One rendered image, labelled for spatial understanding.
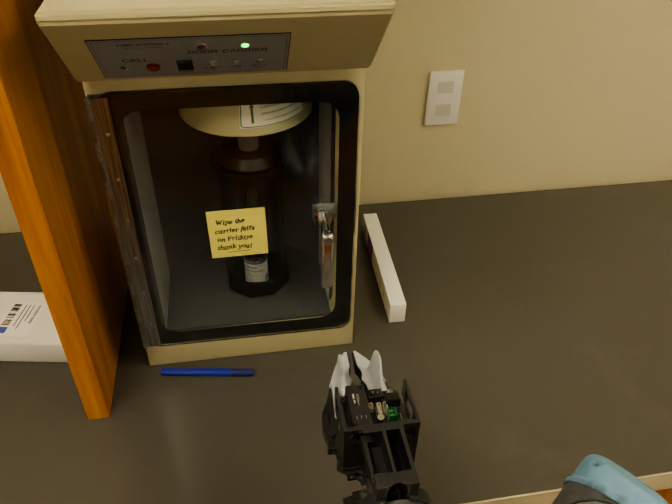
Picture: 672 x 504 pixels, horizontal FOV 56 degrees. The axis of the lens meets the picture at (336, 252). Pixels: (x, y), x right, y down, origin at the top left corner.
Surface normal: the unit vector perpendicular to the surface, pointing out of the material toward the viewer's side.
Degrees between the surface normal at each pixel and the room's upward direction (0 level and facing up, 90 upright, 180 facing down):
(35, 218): 90
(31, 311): 0
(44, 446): 0
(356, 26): 135
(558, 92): 90
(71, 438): 0
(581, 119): 90
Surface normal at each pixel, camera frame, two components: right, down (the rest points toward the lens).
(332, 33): 0.11, 0.99
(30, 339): 0.02, -0.79
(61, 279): 0.17, 0.61
